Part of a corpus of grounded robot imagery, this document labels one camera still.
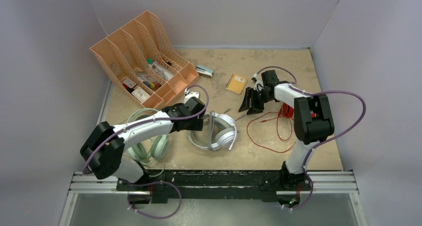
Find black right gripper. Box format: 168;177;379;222
238;87;273;115

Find red headphone cable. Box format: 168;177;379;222
246;111;298;154

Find red black headphones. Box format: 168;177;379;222
279;103;294;119

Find white over-ear headphones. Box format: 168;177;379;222
188;111;238;151

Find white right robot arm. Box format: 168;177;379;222
238;70;334;190

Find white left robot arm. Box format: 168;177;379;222
80;97;208;191

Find mint green headphones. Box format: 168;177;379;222
125;108;170;178

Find yellow spiral notebook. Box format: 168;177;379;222
226;74;247;94

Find light blue stapler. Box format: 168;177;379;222
195;65;214;78

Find clear plastic ruler pouch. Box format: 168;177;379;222
149;62;174;81

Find colourful marker set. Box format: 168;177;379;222
143;81;162;91

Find white staples box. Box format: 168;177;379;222
131;87;150;103

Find red white small box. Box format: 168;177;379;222
122;78;137;89

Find peach plastic file organizer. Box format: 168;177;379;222
90;11;199;109

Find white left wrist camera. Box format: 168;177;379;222
183;89;200;104

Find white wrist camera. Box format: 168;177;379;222
183;89;200;104
252;73;264;92

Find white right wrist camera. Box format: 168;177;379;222
252;73;264;92

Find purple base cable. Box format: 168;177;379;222
127;180;183;220

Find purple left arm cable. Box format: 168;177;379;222
82;84;210;175

